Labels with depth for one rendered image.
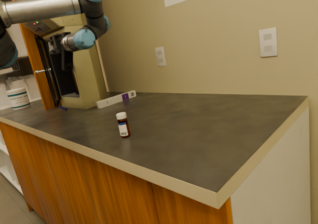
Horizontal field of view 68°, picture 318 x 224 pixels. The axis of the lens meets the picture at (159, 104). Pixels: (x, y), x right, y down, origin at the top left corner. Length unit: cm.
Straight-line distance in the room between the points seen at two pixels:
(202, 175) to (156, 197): 20
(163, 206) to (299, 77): 74
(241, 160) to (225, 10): 78
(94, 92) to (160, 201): 93
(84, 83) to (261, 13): 97
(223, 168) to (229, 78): 72
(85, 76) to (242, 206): 111
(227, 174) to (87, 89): 107
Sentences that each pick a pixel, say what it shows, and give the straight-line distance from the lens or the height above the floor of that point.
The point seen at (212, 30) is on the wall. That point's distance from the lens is 124.
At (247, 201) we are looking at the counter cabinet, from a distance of 64.
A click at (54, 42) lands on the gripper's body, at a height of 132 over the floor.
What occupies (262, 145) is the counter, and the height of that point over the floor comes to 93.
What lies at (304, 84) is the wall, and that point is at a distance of 112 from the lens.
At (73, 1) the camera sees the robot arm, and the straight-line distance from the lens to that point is 100.
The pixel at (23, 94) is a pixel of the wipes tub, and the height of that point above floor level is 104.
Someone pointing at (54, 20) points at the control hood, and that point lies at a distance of 141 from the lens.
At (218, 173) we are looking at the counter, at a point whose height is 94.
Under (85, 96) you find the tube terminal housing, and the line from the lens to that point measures 144.
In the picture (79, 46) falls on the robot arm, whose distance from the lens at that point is 102.
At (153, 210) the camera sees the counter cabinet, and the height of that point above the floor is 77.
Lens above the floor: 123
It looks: 14 degrees down
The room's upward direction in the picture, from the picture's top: 10 degrees counter-clockwise
